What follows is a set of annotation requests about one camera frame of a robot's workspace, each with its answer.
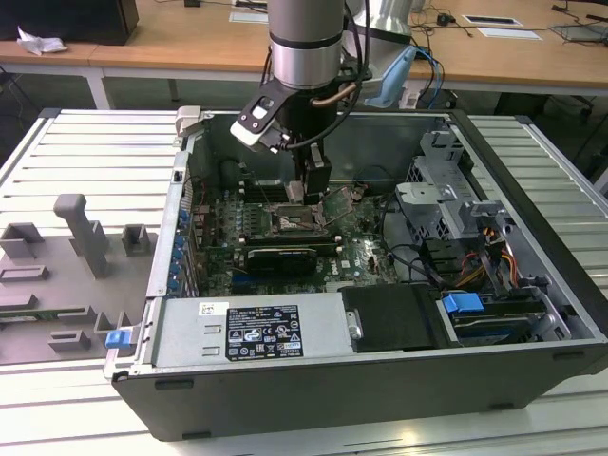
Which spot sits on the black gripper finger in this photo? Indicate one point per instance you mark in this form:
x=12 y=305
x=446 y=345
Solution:
x=318 y=180

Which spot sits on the silver square CPU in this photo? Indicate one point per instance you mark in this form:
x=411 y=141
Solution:
x=296 y=192

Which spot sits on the thin metal locking lever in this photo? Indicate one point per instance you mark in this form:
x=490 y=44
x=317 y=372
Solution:
x=260 y=190

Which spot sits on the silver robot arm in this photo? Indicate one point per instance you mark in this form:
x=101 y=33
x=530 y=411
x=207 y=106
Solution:
x=304 y=62

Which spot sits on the RAM slot white clips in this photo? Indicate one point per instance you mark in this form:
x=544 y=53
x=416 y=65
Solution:
x=278 y=194
x=325 y=239
x=325 y=248
x=278 y=184

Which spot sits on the CPU socket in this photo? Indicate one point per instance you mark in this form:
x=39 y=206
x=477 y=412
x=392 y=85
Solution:
x=304 y=229

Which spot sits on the blue slot clip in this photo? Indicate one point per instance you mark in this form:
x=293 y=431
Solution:
x=180 y=243
x=183 y=217
x=173 y=286
x=175 y=271
x=177 y=257

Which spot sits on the round coin cell battery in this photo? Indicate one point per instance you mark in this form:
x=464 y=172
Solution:
x=359 y=191

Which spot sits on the green motherboard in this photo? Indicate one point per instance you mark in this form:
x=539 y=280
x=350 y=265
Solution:
x=361 y=256

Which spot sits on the black graphics card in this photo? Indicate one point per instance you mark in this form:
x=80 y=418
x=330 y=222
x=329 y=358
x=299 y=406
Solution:
x=280 y=261

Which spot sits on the pale blue teach pendant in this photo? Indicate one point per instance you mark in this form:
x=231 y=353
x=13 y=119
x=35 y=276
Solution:
x=392 y=78

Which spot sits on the small white box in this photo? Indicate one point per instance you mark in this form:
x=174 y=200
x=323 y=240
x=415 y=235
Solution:
x=409 y=98

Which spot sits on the grey metal disk bay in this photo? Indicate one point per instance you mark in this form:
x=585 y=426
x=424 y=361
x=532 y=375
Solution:
x=427 y=199

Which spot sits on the grey plastic case latch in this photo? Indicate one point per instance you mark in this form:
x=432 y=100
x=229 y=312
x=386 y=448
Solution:
x=187 y=121

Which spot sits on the white framed desk grommet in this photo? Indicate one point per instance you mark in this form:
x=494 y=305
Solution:
x=491 y=19
x=247 y=16

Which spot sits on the black plastic shroud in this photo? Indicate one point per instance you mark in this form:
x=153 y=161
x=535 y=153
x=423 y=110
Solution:
x=394 y=318

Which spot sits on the small black box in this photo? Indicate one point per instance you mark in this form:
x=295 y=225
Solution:
x=192 y=3

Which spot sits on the black power adapter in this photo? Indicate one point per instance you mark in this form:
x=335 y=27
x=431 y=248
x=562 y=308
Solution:
x=446 y=19

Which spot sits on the blue disk carrier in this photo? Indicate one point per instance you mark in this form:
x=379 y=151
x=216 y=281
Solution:
x=461 y=303

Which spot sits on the grey power supply unit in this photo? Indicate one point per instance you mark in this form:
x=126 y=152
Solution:
x=190 y=332

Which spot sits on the white paper sheet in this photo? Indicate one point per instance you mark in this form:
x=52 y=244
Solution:
x=510 y=33

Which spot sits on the open black PC case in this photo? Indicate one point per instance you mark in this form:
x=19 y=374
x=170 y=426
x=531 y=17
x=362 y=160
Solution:
x=332 y=404

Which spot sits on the hard disk drive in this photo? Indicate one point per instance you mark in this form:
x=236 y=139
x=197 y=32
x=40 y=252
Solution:
x=494 y=328

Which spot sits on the blue case latch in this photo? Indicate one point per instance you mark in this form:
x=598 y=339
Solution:
x=116 y=339

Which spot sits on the black computer box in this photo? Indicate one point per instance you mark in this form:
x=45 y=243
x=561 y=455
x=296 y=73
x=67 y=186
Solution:
x=71 y=19

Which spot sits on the crumpled white paper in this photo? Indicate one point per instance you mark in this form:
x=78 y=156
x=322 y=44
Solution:
x=40 y=43

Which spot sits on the grey parts rack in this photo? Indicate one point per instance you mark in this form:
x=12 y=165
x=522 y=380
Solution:
x=57 y=285

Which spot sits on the transparent flat tray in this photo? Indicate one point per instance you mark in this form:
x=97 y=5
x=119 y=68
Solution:
x=579 y=33

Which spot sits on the green RAM stick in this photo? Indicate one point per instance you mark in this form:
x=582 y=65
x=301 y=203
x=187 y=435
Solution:
x=47 y=316

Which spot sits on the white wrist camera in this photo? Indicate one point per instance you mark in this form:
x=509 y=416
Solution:
x=256 y=126

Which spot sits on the wooden desk white frame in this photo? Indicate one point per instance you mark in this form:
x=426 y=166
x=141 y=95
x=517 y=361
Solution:
x=47 y=59
x=190 y=43

